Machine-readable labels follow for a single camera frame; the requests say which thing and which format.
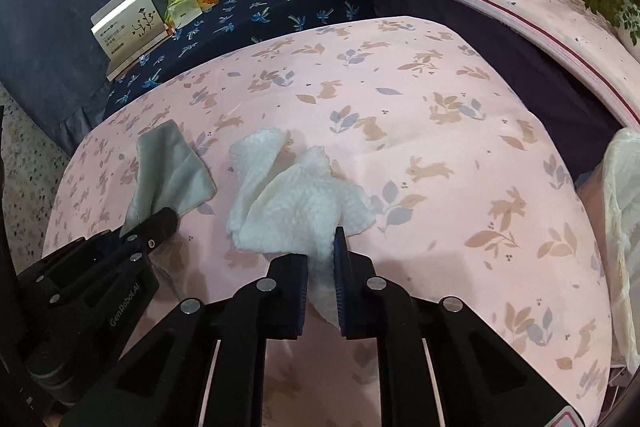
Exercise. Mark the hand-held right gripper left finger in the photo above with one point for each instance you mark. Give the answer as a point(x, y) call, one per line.
point(298, 302)

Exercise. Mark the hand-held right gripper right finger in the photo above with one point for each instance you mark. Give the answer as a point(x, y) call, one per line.
point(340, 287)

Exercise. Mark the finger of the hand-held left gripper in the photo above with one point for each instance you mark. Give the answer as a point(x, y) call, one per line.
point(160, 224)

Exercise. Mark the grey cloth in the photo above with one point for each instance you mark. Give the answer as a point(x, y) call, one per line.
point(170, 167)

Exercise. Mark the white paper towel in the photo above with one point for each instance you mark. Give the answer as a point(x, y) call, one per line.
point(290, 207)

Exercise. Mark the white bin with plastic liner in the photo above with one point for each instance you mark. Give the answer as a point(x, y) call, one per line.
point(625, 207)

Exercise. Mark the white box with flower print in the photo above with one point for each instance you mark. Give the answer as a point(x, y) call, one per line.
point(130, 27)

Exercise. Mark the small green packet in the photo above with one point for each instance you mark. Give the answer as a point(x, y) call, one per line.
point(182, 12)

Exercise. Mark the navy floral print cloth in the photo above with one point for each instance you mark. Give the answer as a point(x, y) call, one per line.
point(280, 7)

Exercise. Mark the dark purple cloth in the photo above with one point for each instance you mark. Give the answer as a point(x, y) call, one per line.
point(500, 57)

